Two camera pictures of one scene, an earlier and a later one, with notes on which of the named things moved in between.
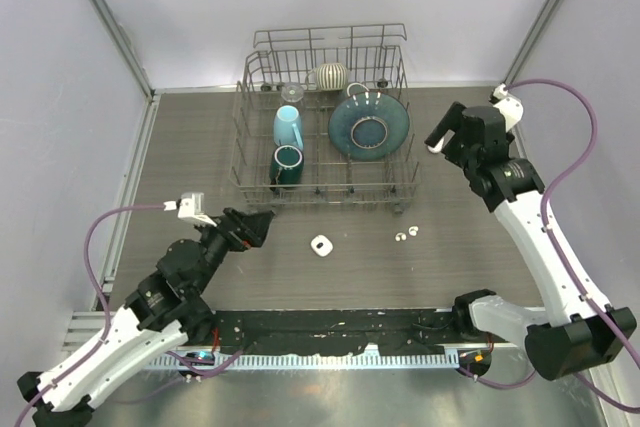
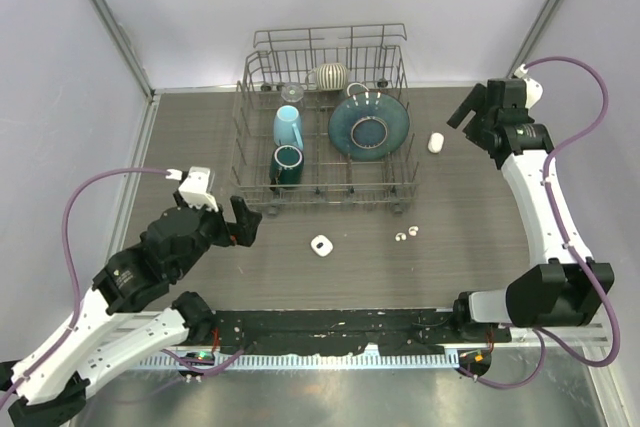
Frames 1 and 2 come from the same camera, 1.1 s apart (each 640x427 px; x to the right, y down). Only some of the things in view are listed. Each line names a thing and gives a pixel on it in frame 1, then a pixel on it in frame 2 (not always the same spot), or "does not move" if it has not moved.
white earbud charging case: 321,245 does not move
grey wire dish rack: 322,115 does not move
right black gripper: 450,122 to 474,102
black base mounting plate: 343,332 does not move
